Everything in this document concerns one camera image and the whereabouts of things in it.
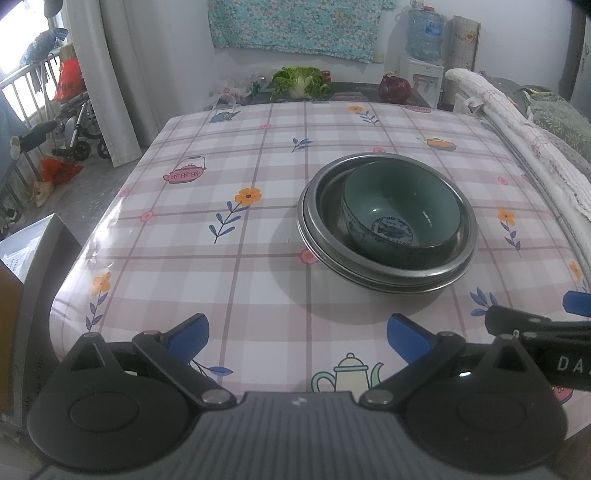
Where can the orange plastic bag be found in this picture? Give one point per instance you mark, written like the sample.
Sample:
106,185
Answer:
69,81

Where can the red bag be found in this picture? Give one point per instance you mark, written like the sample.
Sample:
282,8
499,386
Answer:
60,170

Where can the clear plastic bags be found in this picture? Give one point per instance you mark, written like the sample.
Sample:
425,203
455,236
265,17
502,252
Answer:
231,92

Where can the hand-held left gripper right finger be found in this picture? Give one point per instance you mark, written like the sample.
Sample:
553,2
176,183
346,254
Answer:
406,334

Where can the beige rolled mat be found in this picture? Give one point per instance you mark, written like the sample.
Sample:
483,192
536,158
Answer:
461,44

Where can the rolled white quilt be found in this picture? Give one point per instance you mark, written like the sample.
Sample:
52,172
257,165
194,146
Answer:
517,115

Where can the stroller with red bag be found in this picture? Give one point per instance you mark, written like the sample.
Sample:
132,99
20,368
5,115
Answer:
76,134

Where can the grey cabinet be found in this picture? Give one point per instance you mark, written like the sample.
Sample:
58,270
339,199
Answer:
51,249

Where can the brown cardboard box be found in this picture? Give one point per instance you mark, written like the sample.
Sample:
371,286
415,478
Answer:
9,332

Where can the dark wooden board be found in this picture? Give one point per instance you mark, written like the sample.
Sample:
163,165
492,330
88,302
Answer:
577,50

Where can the green ceramic bowl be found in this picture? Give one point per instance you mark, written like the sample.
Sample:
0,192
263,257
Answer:
397,194

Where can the blue hanging garment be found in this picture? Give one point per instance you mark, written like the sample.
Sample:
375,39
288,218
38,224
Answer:
44,46

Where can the beige shoe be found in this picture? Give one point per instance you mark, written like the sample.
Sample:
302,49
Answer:
41,191

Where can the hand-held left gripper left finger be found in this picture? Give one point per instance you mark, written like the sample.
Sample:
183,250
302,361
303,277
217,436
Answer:
189,339

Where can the blue floral wall cloth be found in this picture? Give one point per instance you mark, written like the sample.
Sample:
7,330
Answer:
300,25

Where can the grey curtain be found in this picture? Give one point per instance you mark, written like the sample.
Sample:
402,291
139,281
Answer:
138,78

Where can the dark side table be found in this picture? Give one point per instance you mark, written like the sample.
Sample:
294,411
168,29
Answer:
355,90

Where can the green floral pillow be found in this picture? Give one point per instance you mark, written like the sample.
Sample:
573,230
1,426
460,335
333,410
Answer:
563,124

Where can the napa cabbage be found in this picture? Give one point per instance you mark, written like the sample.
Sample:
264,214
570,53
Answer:
300,81

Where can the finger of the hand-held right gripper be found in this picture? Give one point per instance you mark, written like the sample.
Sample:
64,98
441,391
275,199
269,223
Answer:
512,318
577,304

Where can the white water dispenser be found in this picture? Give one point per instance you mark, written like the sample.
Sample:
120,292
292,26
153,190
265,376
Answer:
422,81

